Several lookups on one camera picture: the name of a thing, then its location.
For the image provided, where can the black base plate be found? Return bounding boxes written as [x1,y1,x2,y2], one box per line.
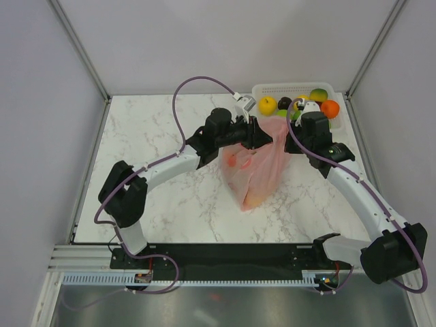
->
[109,242,352,282]

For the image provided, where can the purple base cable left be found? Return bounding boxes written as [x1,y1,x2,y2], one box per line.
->
[61,255,181,311]

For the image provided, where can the green fake apple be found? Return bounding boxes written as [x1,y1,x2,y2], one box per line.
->
[276,110,287,117]

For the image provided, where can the left aluminium frame post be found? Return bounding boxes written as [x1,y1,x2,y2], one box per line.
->
[47,0,112,100]

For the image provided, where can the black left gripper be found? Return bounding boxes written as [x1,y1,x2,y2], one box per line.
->
[217,114,273,151]

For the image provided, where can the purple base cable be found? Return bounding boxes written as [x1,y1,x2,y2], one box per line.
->
[315,264,356,296]
[61,255,181,311]

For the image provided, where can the white plastic basket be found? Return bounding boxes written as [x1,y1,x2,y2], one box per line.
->
[251,81,344,132]

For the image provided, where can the right aluminium frame post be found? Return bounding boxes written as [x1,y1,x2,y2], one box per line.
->
[345,0,408,99]

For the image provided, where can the yellow green fake mango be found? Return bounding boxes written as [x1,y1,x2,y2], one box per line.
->
[309,88,328,103]

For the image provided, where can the yellow fake apple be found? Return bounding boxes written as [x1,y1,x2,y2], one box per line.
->
[258,96,277,116]

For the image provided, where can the yellow fake fruit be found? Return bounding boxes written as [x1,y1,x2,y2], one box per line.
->
[243,194,267,211]

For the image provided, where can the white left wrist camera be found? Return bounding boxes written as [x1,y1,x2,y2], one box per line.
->
[234,95,256,121]

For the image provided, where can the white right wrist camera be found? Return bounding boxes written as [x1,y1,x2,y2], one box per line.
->
[298,100,320,115]

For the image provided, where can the aluminium frame post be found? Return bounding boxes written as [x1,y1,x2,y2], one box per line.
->
[345,0,408,99]
[47,0,112,100]

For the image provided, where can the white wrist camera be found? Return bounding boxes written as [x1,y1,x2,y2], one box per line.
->
[234,95,256,121]
[298,100,320,115]

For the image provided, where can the yellow fake lemon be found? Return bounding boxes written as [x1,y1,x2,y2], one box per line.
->
[295,95,309,107]

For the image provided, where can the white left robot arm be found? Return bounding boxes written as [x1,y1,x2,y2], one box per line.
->
[96,108,273,268]

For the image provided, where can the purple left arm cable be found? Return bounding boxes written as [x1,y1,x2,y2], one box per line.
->
[93,75,243,255]

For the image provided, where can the dark purple fake fruit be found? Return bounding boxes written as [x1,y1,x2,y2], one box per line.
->
[277,97,292,110]

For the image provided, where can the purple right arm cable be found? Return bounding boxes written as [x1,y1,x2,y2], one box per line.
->
[285,97,429,294]

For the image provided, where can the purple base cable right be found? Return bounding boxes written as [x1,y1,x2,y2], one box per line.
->
[315,264,356,296]

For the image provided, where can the orange fake orange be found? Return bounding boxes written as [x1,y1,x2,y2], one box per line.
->
[320,99,340,119]

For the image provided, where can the white cable duct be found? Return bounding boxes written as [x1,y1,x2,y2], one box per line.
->
[62,272,319,287]

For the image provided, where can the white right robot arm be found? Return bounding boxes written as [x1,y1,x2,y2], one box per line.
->
[285,112,429,294]

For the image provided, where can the green fake lime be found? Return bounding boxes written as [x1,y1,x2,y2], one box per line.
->
[292,110,302,121]

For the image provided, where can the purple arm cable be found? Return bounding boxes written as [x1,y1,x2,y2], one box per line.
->
[93,75,243,255]
[285,97,429,294]

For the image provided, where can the pink plastic bag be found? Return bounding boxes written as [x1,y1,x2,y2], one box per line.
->
[221,116,291,211]

